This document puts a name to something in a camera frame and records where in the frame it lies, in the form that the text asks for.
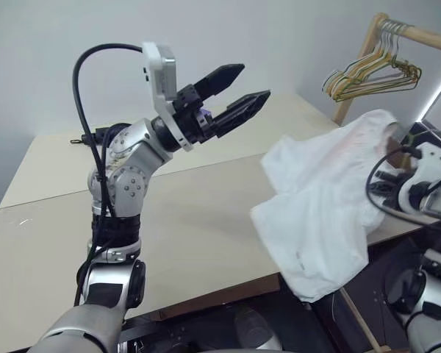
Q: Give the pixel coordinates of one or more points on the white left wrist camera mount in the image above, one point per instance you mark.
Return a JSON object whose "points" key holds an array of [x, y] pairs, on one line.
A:
{"points": [[161, 73]]}

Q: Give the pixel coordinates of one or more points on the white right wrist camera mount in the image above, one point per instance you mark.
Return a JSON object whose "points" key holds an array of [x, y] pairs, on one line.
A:
{"points": [[430, 154]]}

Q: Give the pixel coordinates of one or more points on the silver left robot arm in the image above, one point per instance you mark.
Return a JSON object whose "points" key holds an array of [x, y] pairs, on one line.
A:
{"points": [[128, 184]]}

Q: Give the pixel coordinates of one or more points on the dark purple folded umbrella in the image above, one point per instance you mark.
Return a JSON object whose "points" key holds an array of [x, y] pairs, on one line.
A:
{"points": [[86, 140]]}

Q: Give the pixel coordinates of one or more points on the wooden stick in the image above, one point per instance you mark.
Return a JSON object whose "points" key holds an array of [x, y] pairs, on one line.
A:
{"points": [[364, 323]]}

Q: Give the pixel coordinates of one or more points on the wooden clothes rack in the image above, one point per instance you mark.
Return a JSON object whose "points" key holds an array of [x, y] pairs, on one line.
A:
{"points": [[426, 35]]}

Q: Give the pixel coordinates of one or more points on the white shirt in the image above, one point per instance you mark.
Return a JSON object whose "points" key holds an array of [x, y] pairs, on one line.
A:
{"points": [[316, 206]]}

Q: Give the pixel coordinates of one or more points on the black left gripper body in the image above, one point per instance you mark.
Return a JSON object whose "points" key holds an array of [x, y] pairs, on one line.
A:
{"points": [[191, 117]]}

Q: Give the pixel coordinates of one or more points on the purple white tissue box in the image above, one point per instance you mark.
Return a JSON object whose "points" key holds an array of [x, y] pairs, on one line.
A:
{"points": [[206, 113]]}

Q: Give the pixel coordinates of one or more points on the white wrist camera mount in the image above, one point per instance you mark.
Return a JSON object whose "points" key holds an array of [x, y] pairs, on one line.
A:
{"points": [[430, 154], [161, 73]]}

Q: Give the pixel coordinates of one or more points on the grey rounded shape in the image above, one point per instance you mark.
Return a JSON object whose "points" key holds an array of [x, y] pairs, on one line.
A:
{"points": [[257, 329]]}

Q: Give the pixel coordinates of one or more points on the brown cardboard box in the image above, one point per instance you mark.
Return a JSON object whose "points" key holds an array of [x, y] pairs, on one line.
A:
{"points": [[391, 141]]}

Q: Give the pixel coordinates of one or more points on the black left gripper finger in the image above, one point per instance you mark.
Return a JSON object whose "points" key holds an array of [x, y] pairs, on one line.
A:
{"points": [[242, 108], [220, 79]]}

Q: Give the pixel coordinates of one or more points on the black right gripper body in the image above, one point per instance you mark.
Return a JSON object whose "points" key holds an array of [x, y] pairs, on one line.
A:
{"points": [[386, 185]]}

